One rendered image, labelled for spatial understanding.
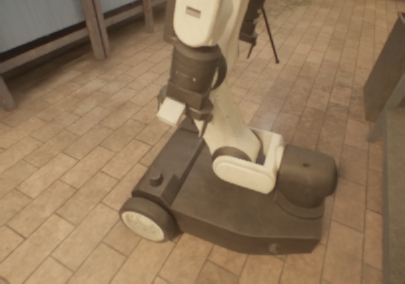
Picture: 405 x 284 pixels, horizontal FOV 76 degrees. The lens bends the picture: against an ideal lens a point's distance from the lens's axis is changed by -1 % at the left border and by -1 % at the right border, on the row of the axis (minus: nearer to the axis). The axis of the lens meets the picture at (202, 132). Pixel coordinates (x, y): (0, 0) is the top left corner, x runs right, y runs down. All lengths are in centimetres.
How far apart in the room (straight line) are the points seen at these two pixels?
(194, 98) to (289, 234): 56
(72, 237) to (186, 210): 45
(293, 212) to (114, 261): 63
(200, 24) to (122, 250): 84
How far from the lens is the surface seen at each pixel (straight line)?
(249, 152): 86
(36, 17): 192
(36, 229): 122
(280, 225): 92
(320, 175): 87
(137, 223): 102
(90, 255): 109
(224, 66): 68
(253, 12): 88
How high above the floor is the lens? 94
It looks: 41 degrees down
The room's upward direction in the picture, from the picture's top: 2 degrees clockwise
